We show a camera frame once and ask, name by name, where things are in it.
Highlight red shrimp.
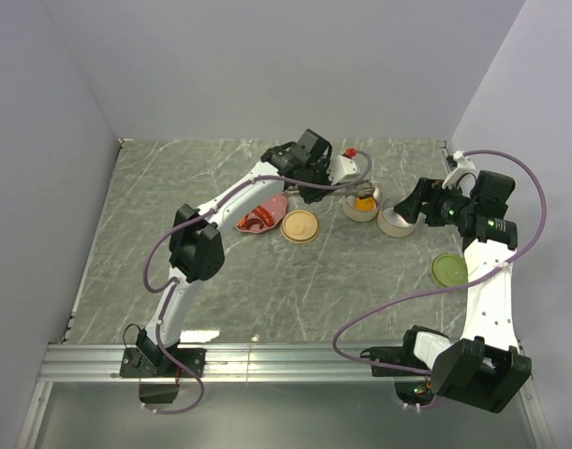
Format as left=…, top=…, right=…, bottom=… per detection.
left=236, top=215, right=248, bottom=229

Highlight beige round lid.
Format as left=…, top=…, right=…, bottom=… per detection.
left=280, top=210, right=319, bottom=244

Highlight red sausage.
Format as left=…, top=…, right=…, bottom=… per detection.
left=253, top=206, right=274, bottom=226

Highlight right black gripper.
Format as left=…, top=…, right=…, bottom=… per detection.
left=393, top=177, right=476, bottom=226

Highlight beige steel container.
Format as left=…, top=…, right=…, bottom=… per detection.
left=377, top=196, right=418, bottom=239
left=342, top=182, right=382, bottom=223

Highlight aluminium rail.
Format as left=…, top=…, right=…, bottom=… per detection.
left=37, top=343, right=525, bottom=384

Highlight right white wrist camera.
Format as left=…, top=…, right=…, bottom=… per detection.
left=443, top=151, right=477, bottom=189

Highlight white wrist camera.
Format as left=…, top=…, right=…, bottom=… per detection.
left=443, top=151, right=477, bottom=189
left=327, top=155, right=359, bottom=185

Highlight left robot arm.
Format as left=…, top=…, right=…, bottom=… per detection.
left=136, top=129, right=358, bottom=376

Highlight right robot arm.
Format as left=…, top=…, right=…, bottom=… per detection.
left=394, top=170, right=532, bottom=413

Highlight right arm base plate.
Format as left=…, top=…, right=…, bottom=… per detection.
left=360, top=346, right=430, bottom=377

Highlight orange egg yolk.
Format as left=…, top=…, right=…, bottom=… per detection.
left=353, top=196, right=376, bottom=211

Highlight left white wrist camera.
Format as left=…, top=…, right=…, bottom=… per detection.
left=327, top=155, right=359, bottom=185

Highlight dark red octopus piece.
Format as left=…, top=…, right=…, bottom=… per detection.
left=244, top=217, right=265, bottom=232

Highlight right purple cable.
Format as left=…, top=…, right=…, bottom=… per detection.
left=333, top=149, right=547, bottom=410

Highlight metal tongs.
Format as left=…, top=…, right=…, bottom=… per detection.
left=283, top=182, right=376, bottom=198

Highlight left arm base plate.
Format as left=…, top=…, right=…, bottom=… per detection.
left=119, top=347, right=206, bottom=379

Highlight green round lid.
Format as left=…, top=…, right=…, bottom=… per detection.
left=431, top=253, right=468, bottom=288

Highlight pink polka dot plate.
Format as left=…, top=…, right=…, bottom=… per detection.
left=234, top=194, right=288, bottom=234

